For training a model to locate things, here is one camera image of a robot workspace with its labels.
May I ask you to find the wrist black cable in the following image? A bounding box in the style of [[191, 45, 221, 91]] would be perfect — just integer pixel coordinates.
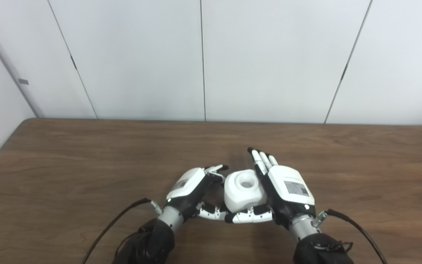
[[82, 198, 162, 264], [317, 209, 387, 264]]

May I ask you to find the round white plastic piece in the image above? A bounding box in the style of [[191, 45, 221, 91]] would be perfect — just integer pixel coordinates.
[[224, 169, 267, 213]]

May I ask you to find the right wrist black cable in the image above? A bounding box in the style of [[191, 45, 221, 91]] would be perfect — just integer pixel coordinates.
[[317, 209, 387, 264]]

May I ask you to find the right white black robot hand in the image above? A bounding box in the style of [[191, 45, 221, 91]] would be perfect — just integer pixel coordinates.
[[226, 147, 316, 228]]

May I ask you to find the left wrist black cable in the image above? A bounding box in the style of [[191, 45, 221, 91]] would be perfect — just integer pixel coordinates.
[[82, 198, 162, 264]]

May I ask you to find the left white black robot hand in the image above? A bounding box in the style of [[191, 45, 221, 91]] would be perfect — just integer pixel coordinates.
[[166, 165, 230, 220]]

